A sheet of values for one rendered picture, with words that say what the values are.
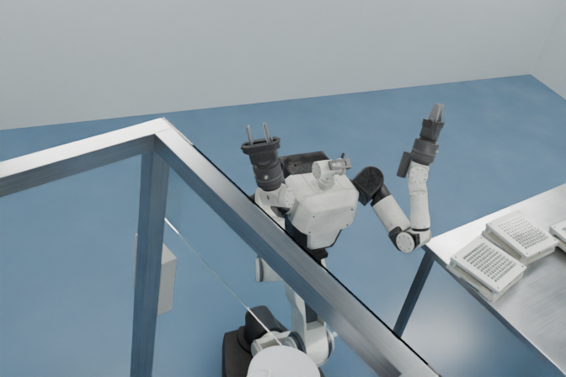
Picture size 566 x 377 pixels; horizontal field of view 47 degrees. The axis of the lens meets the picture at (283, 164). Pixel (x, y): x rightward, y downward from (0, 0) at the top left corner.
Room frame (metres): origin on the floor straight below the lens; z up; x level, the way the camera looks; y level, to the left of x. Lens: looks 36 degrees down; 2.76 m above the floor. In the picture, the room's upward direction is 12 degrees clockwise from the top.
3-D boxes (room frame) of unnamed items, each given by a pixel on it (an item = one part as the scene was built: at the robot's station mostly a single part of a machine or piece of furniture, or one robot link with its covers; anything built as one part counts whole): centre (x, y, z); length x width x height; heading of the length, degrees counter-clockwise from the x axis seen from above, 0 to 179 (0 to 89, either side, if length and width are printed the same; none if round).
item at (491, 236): (2.40, -1.15, 0.88); 0.24 x 0.24 x 0.02; 42
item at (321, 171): (1.92, -0.17, 1.38); 0.10 x 0.07 x 0.09; 122
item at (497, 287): (2.14, -0.96, 0.93); 0.25 x 0.24 x 0.02; 51
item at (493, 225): (2.40, -1.15, 0.93); 0.25 x 0.24 x 0.02; 42
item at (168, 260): (1.56, 0.36, 1.06); 0.17 x 0.06 x 0.26; 47
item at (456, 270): (2.14, -0.96, 0.88); 0.24 x 0.24 x 0.02; 51
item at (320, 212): (1.98, -0.14, 1.18); 0.34 x 0.30 x 0.36; 122
